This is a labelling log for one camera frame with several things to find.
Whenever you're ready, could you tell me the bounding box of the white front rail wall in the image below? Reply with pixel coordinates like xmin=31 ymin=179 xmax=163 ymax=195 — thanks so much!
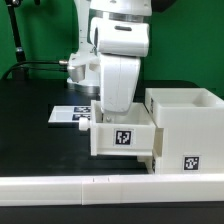
xmin=0 ymin=174 xmax=224 ymax=206

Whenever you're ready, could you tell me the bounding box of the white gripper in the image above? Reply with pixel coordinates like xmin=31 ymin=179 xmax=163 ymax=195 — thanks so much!
xmin=99 ymin=54 xmax=141 ymax=122

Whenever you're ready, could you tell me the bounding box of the white drawer cabinet frame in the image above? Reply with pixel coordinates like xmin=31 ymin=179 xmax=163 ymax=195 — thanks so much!
xmin=145 ymin=88 xmax=224 ymax=174

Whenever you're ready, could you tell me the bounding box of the white front drawer box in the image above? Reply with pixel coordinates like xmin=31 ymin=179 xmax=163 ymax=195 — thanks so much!
xmin=137 ymin=153 xmax=161 ymax=175

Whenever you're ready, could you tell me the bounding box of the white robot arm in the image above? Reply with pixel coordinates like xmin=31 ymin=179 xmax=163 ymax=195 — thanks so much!
xmin=67 ymin=0 xmax=177 ymax=122

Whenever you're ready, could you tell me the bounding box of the white drawer box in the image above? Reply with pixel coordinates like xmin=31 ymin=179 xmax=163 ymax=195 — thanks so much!
xmin=79 ymin=100 xmax=156 ymax=156
xmin=137 ymin=153 xmax=161 ymax=175

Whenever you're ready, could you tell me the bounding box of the black stand pole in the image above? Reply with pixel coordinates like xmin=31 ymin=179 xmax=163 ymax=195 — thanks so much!
xmin=2 ymin=0 xmax=29 ymax=81

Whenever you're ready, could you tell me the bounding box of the white marker base plate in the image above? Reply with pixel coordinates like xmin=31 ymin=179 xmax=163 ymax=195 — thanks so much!
xmin=48 ymin=106 xmax=91 ymax=123

